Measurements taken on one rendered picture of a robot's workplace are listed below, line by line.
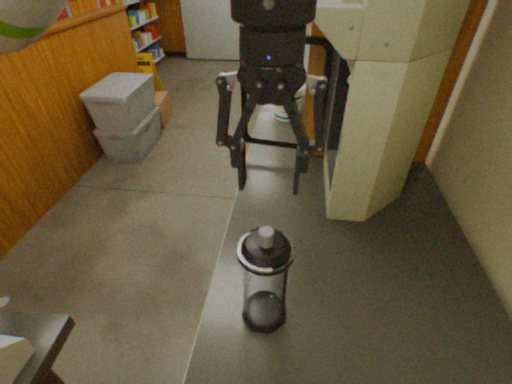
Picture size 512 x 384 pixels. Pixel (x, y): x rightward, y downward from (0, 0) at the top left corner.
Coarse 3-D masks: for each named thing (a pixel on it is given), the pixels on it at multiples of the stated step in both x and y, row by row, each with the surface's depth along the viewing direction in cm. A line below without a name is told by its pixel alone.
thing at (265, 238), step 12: (264, 228) 55; (252, 240) 57; (264, 240) 54; (276, 240) 57; (288, 240) 58; (252, 252) 54; (264, 252) 54; (276, 252) 55; (288, 252) 56; (264, 264) 54; (276, 264) 54
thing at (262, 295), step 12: (240, 240) 59; (240, 252) 56; (240, 264) 56; (252, 264) 54; (288, 264) 54; (252, 276) 56; (264, 276) 55; (276, 276) 56; (252, 288) 59; (264, 288) 57; (276, 288) 58; (252, 300) 61; (264, 300) 60; (276, 300) 61; (252, 312) 64; (264, 312) 62; (276, 312) 64; (264, 324) 65
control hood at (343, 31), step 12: (348, 0) 70; (324, 12) 62; (336, 12) 62; (348, 12) 61; (360, 12) 61; (324, 24) 63; (336, 24) 63; (348, 24) 63; (360, 24) 62; (336, 36) 64; (348, 36) 64; (336, 48) 66; (348, 48) 65
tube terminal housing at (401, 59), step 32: (384, 0) 59; (416, 0) 59; (448, 0) 63; (384, 32) 63; (416, 32) 62; (448, 32) 70; (352, 64) 71; (384, 64) 67; (416, 64) 68; (352, 96) 72; (384, 96) 71; (416, 96) 76; (352, 128) 76; (384, 128) 75; (416, 128) 85; (352, 160) 82; (384, 160) 82; (352, 192) 88; (384, 192) 94
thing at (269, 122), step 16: (320, 48) 95; (304, 64) 99; (320, 64) 98; (304, 96) 106; (256, 112) 114; (272, 112) 112; (304, 112) 109; (256, 128) 118; (272, 128) 116; (288, 128) 114
